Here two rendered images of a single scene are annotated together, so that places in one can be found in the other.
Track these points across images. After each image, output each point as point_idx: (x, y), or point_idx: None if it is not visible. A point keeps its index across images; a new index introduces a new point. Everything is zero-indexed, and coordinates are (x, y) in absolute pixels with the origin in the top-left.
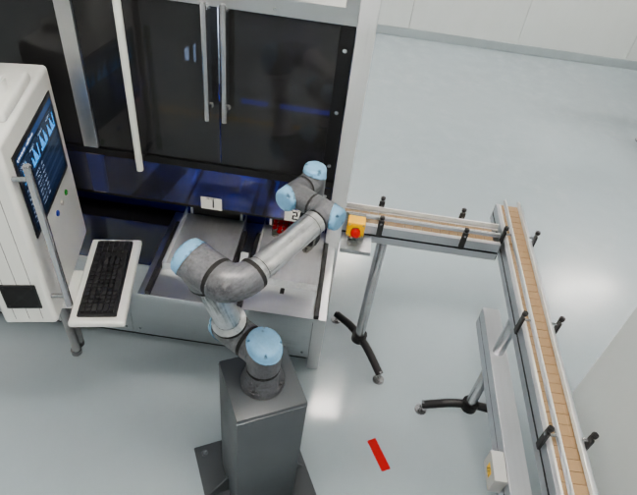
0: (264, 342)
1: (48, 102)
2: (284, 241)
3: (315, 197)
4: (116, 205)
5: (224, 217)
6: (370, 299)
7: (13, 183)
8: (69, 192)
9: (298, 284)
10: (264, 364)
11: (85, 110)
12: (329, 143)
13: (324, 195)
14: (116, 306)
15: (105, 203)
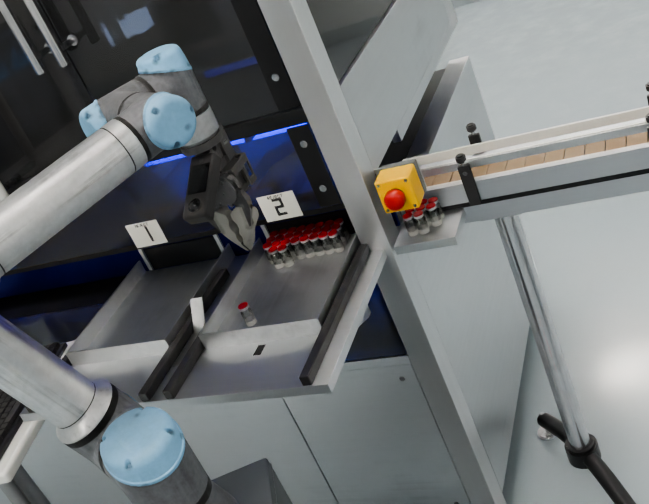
0: (132, 435)
1: None
2: (28, 184)
3: (129, 98)
4: (53, 295)
5: (198, 260)
6: (552, 355)
7: None
8: None
9: (285, 327)
10: (136, 484)
11: None
12: (250, 31)
13: (302, 143)
14: None
15: (40, 297)
